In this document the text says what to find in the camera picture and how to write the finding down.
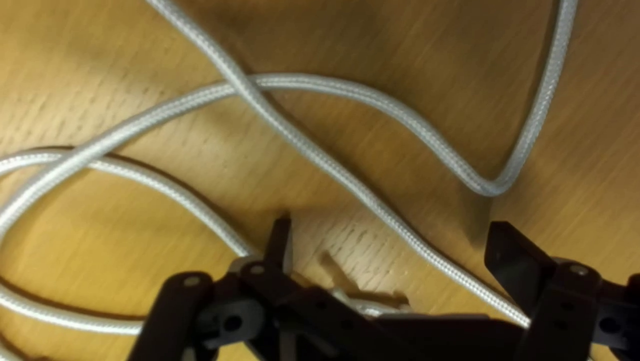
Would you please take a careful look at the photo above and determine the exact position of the thin white rope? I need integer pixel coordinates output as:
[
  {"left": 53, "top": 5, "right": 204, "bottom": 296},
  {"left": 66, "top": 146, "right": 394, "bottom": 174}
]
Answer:
[{"left": 0, "top": 149, "right": 259, "bottom": 337}]

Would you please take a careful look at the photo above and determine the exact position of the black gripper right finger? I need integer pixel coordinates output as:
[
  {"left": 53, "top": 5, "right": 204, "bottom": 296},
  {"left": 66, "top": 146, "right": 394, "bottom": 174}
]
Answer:
[{"left": 482, "top": 219, "right": 640, "bottom": 361}]

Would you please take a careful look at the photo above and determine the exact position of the thick white braided rope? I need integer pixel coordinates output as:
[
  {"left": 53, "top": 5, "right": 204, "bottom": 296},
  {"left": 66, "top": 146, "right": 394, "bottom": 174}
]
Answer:
[{"left": 0, "top": 0, "right": 583, "bottom": 330}]

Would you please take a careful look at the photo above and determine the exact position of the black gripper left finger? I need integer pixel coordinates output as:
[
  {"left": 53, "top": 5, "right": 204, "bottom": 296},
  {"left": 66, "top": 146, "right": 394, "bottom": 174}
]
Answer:
[{"left": 127, "top": 215, "right": 377, "bottom": 361}]

